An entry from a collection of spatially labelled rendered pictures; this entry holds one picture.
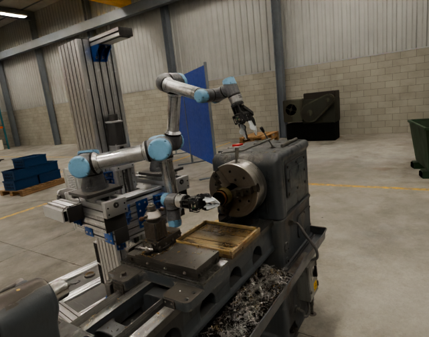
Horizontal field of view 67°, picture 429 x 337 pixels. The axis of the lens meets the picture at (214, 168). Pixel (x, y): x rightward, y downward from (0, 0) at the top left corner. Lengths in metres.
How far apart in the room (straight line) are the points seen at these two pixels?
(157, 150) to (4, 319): 1.00
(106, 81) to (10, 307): 1.52
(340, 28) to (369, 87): 2.10
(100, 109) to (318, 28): 10.41
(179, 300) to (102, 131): 1.27
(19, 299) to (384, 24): 11.32
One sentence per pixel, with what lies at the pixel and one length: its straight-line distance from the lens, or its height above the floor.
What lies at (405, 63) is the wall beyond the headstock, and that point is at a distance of 11.45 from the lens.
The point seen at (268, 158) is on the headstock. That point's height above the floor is 1.23.
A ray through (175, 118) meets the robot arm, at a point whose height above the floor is 1.50.
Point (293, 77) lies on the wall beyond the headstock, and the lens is 12.09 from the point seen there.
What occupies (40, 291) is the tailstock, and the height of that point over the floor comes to 1.13.
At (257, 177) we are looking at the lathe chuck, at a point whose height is 1.15.
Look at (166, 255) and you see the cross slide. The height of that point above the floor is 0.97.
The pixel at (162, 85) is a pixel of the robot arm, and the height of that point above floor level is 1.71.
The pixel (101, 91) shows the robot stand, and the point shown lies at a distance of 2.19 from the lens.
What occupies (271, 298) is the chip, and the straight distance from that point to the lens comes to 1.79.
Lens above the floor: 1.59
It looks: 12 degrees down
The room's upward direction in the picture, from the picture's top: 6 degrees counter-clockwise
